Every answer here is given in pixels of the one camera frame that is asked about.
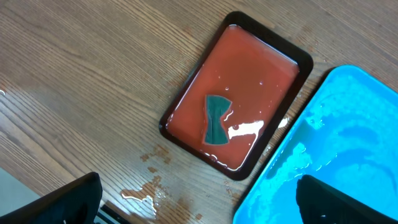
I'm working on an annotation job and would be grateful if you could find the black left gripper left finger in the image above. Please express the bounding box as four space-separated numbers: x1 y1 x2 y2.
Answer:
1 172 103 224

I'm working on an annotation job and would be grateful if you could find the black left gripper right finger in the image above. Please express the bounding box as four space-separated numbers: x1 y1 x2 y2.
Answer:
296 175 397 224

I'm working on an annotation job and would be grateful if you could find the orange sponge with dark scourer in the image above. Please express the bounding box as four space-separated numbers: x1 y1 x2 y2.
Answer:
203 95 232 146

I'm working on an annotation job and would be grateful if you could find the teal plastic tray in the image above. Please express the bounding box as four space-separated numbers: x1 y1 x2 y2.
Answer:
233 65 397 223

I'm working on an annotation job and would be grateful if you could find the red tray with black rim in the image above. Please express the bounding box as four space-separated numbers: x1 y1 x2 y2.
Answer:
159 11 313 180

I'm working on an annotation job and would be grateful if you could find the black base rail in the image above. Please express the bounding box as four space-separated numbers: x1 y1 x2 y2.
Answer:
93 205 130 224

